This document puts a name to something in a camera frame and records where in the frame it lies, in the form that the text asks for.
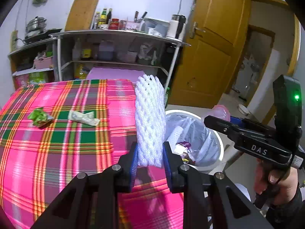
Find clear pink plastic wrapper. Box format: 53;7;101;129
211;104;231;122

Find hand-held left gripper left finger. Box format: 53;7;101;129
31;141;139;229

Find clear plastic bag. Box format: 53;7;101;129
68;110;100;126

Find clear sauce bottle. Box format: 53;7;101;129
92;12;100;30

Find crumpled plastic bags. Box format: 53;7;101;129
138;43;159;65

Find small metal shelf rack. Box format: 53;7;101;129
8;38;59;89

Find wooden cutting board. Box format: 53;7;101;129
65;0;100;31

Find yellow wooden door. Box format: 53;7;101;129
167;0;250;109

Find person's right hand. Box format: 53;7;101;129
254;159;300;206

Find green printed box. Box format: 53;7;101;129
29;72;48;84

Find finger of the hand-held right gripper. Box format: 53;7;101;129
203;115;242;138
230;116;276;135

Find green wrapper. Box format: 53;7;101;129
27;108;54;127

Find white plastic jug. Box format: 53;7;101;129
71;38;83;61

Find white round trash bin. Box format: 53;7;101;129
164;110;226;174

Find white thermos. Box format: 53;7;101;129
166;14;180;39

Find large metal shelf rack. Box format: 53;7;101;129
50;30;191;91

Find round plastic food container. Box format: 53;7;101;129
121;51;139;64

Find pink plaid tablecloth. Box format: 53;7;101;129
0;79;185;229

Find metal door handle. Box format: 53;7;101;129
189;22;206;39

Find white appliance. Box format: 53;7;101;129
232;60;260;96

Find green cap sauce bottle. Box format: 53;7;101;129
99;8;108;29

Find black induction cooker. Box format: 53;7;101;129
22;28;63;43

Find pink knife holder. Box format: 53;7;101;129
126;11;148;31

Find wall power strip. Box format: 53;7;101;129
10;30;19;52

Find yellow oil bottle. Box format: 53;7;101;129
74;63;87;80

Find dark soy sauce bottle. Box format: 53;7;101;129
81;43;92;60

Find purple liquid jug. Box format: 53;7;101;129
98;40;115;61

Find white foam fruit net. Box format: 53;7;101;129
168;125;185;142
135;74;167;169

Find yellow wooden door frame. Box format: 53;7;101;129
224;0;302;105

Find pink lid storage box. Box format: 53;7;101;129
86;67;146;84

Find clear plastic container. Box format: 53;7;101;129
143;18;171;35

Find steel pot with lid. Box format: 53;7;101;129
25;16;47;32

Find pink plastic basket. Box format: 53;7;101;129
33;56;53;69

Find person's right forearm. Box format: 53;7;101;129
261;181;305;229

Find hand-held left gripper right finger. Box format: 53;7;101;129
163;141;274;229

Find grey plastic bin liner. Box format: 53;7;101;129
165;114;221;166

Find black thermos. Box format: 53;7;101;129
177;15;186;40

